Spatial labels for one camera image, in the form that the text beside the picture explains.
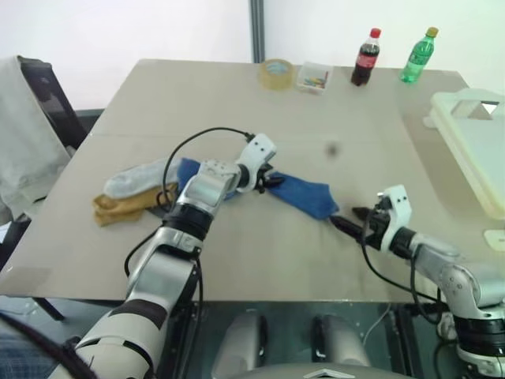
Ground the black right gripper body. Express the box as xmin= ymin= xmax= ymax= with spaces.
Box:
xmin=359 ymin=199 xmax=391 ymax=251

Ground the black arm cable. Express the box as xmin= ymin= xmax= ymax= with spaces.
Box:
xmin=361 ymin=220 xmax=451 ymax=325
xmin=155 ymin=126 xmax=253 ymax=208

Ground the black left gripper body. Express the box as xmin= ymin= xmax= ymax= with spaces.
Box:
xmin=254 ymin=159 xmax=278 ymax=195

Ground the grey cloth on chair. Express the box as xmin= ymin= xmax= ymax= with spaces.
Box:
xmin=0 ymin=54 xmax=73 ymax=217

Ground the blue sock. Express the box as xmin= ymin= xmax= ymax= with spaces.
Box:
xmin=176 ymin=156 xmax=341 ymax=221

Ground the aluminium profile post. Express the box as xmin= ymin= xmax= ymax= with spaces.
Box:
xmin=249 ymin=0 xmax=265 ymax=63

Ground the clear box with coloured pieces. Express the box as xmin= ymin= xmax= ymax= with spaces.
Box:
xmin=295 ymin=60 xmax=335 ymax=96

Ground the grey sock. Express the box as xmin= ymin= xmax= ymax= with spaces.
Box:
xmin=103 ymin=156 xmax=177 ymax=197

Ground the grey robot torso front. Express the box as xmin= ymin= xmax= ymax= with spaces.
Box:
xmin=230 ymin=362 xmax=398 ymax=379

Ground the cola bottle with red cap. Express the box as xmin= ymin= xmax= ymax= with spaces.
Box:
xmin=350 ymin=27 xmax=383 ymax=88

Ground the clear packing tape roll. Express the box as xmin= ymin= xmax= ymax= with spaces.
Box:
xmin=259 ymin=58 xmax=296 ymax=92

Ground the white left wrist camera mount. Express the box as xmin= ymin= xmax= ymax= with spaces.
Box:
xmin=238 ymin=133 xmax=278 ymax=177

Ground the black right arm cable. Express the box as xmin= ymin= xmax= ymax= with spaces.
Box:
xmin=361 ymin=220 xmax=451 ymax=325

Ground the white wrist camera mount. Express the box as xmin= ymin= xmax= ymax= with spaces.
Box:
xmin=238 ymin=133 xmax=278 ymax=177
xmin=377 ymin=184 xmax=414 ymax=253

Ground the black chair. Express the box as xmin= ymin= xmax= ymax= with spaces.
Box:
xmin=0 ymin=56 xmax=107 ymax=321

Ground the mustard yellow sock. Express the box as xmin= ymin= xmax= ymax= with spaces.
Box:
xmin=92 ymin=182 xmax=180 ymax=212
xmin=93 ymin=207 xmax=145 ymax=229

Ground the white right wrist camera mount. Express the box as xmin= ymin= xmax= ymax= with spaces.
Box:
xmin=377 ymin=184 xmax=414 ymax=253

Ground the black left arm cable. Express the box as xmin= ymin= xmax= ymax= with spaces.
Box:
xmin=155 ymin=126 xmax=253 ymax=208

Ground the white plastic basket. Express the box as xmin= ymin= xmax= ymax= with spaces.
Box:
xmin=422 ymin=87 xmax=505 ymax=221

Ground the green plastic bottle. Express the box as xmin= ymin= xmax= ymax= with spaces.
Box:
xmin=399 ymin=26 xmax=440 ymax=84

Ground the small white plastic piece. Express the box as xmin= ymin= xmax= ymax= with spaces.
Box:
xmin=483 ymin=228 xmax=505 ymax=251

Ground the thin white cable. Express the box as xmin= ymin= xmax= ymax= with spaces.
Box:
xmin=361 ymin=302 xmax=392 ymax=345

